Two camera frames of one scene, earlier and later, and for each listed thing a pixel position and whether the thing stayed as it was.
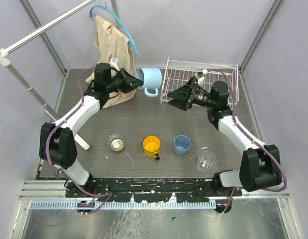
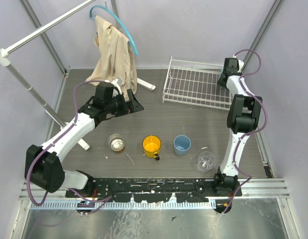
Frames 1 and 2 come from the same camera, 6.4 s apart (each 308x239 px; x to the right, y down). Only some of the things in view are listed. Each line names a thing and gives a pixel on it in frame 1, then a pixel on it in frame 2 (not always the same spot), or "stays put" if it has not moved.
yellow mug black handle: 152,145 stays put
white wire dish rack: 179,72 stays put
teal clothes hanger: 118,22 stays put
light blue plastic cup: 181,144 stays put
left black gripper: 124,81 to 129,104
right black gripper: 183,101 to 220,82
